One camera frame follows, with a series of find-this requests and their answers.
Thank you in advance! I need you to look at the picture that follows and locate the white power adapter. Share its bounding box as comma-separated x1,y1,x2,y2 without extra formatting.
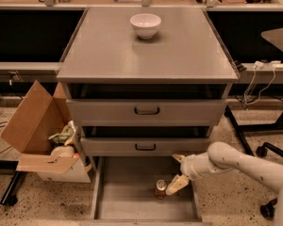
254,61,264,70

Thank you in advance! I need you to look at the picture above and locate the open cardboard box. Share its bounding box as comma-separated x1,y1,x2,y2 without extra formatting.
0,81,92,183

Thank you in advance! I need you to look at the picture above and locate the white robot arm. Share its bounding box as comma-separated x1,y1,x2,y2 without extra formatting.
166,142,283,226

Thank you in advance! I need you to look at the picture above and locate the orange soda can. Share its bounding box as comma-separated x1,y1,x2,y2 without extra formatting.
154,179,167,200

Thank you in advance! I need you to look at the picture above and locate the black office chair base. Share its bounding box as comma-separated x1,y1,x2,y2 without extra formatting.
256,142,283,219

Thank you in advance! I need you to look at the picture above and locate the black left stand leg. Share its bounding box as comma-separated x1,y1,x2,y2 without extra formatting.
0,171,25,206

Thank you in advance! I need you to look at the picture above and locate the grey drawer cabinet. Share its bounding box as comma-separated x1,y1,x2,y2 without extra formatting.
56,6,240,162

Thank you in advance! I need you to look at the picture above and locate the white ceramic bowl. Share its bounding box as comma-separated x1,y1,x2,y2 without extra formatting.
130,13,161,40

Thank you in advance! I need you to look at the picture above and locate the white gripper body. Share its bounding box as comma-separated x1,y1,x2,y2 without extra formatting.
180,153,219,181

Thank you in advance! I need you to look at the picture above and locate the white round object in box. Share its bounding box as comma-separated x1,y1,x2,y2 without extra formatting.
51,146,75,157

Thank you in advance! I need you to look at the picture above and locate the green snack bag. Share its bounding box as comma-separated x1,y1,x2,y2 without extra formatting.
48,121,76,146

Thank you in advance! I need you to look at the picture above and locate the black table leg frame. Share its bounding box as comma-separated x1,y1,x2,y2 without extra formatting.
225,106,283,158

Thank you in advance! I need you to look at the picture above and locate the grey drawer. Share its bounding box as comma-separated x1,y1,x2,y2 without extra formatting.
81,126,209,156
92,157,201,222
67,84,226,126

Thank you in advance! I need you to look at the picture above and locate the grey middle drawer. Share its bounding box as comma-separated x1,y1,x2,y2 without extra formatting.
81,126,209,156

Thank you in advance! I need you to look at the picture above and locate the grey top drawer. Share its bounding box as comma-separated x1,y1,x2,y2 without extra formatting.
67,84,226,126

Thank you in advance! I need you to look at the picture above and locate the grey bottom drawer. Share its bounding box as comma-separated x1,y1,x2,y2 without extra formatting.
92,157,201,222

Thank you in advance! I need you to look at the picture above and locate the white cable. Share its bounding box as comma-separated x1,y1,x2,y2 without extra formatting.
241,64,277,106

